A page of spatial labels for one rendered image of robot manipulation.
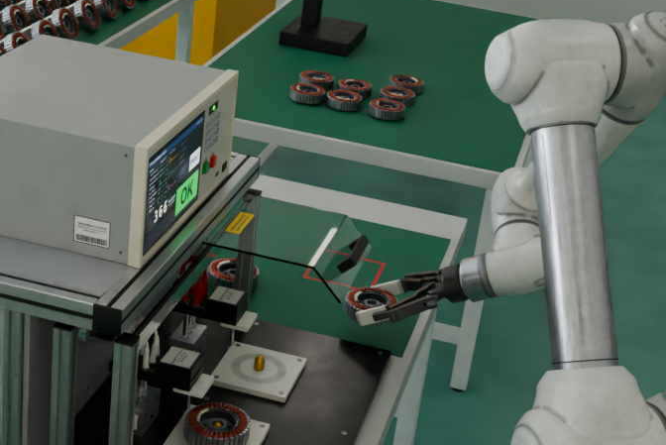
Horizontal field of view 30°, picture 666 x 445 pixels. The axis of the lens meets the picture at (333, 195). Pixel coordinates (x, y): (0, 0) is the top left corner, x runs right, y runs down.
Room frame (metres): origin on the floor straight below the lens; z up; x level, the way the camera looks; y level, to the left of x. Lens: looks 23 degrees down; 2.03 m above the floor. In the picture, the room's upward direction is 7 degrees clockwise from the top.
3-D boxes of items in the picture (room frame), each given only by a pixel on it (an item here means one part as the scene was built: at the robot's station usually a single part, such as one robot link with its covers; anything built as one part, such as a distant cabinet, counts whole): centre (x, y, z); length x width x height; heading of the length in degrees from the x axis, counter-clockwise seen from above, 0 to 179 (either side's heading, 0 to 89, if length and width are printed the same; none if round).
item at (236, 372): (2.03, 0.10, 0.78); 0.15 x 0.15 x 0.01; 79
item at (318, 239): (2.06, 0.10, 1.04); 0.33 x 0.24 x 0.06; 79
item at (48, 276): (1.97, 0.43, 1.09); 0.68 x 0.44 x 0.05; 169
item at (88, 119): (1.99, 0.43, 1.22); 0.44 x 0.39 x 0.20; 169
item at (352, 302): (2.27, -0.11, 0.82); 0.11 x 0.11 x 0.04
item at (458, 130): (4.28, -0.16, 0.38); 1.85 x 1.10 x 0.75; 169
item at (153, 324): (1.93, 0.22, 1.03); 0.62 x 0.01 x 0.03; 169
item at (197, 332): (2.06, 0.24, 0.80); 0.08 x 0.05 x 0.06; 169
